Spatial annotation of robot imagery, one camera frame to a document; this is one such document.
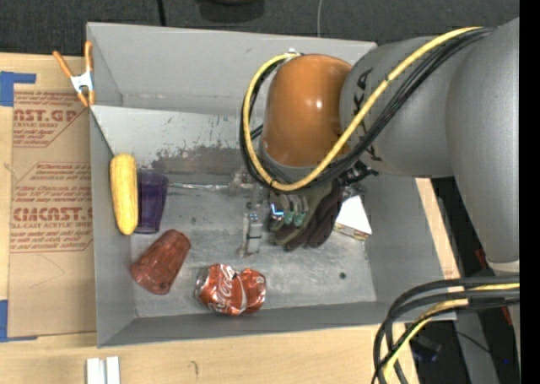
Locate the red clear plastic cup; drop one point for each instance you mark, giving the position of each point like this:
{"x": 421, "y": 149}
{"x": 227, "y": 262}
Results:
{"x": 162, "y": 260}

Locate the brown cardboard board, red print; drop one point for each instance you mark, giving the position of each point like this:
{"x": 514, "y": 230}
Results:
{"x": 46, "y": 205}

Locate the white flat packet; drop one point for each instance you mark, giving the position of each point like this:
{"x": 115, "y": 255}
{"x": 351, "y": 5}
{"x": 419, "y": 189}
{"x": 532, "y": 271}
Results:
{"x": 353, "y": 217}

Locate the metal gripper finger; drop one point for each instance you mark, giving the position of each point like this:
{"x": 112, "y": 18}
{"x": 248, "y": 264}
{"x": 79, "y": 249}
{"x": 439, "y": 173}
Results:
{"x": 253, "y": 244}
{"x": 255, "y": 219}

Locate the dark brown glove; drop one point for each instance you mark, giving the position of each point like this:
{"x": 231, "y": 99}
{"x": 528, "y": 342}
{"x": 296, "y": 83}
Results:
{"x": 320, "y": 222}

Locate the crushed red soda can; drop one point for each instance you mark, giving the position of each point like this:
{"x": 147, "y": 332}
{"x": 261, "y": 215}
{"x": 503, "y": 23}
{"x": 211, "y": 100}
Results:
{"x": 230, "y": 289}

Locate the yellow corn cob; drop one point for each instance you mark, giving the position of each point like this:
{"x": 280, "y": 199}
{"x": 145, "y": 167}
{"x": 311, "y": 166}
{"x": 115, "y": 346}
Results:
{"x": 124, "y": 192}

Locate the grey metal bin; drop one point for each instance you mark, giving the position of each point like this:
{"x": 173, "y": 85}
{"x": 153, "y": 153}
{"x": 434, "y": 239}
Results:
{"x": 219, "y": 247}

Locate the purple plastic cup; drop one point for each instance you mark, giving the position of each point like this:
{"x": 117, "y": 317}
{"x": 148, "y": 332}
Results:
{"x": 152, "y": 201}

